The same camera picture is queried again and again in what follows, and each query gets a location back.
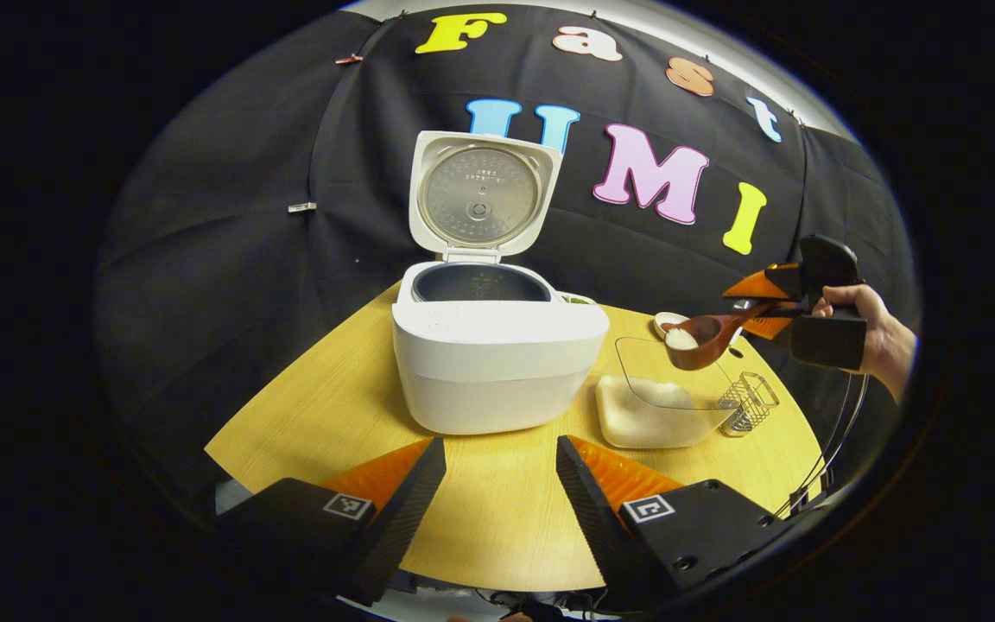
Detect clear glass container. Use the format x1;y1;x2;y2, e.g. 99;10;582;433
595;335;745;450

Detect metal wire chopstick holder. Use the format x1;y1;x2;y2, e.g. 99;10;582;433
718;371;781;437

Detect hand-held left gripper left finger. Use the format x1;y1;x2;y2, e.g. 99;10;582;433
217;436;447;607

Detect white rice cooker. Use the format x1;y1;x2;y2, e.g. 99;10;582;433
391;130;611;435

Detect brown wooden spoon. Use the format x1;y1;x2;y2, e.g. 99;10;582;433
664;300;801;371

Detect thin black cable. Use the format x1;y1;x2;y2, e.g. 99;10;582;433
776;373;870;517

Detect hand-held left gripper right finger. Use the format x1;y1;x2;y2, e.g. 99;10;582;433
555;435;779;610

